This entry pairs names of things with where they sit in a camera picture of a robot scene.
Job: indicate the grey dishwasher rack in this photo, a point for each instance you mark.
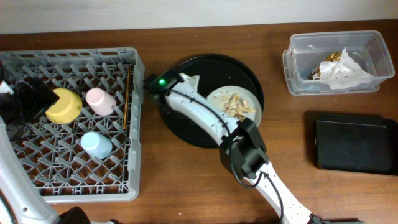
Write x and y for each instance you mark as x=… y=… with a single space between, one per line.
x=51 y=153

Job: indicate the grey plate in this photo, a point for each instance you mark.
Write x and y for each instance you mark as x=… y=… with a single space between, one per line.
x=244 y=93

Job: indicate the round black tray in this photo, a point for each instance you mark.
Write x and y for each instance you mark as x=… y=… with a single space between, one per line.
x=215 y=71

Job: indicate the clear plastic bin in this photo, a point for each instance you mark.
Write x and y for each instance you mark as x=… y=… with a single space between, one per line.
x=306 y=51

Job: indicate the yellow bowl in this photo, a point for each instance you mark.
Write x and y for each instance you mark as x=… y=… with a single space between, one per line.
x=66 y=109

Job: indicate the wooden chopstick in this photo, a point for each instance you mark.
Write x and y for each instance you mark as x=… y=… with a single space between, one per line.
x=128 y=83

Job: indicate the light blue plastic cup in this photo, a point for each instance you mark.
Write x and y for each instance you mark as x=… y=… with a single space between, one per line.
x=96 y=145

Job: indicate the gold foil wrapper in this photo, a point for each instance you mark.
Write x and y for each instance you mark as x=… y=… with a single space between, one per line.
x=315 y=73

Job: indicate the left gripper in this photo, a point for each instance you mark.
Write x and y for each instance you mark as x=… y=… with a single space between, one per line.
x=40 y=101

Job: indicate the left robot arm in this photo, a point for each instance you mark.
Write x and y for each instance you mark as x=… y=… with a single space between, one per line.
x=20 y=201

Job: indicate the food scraps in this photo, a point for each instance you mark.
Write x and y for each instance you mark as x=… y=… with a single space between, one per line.
x=233 y=105

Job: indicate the white napkin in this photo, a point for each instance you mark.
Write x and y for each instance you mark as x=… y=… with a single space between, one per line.
x=343 y=74

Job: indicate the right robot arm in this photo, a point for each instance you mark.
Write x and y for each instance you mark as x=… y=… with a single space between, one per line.
x=242 y=149

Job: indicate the pink plastic cup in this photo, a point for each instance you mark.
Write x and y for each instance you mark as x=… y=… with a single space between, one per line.
x=101 y=102

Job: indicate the black bin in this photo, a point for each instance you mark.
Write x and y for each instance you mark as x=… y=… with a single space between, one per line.
x=356 y=144

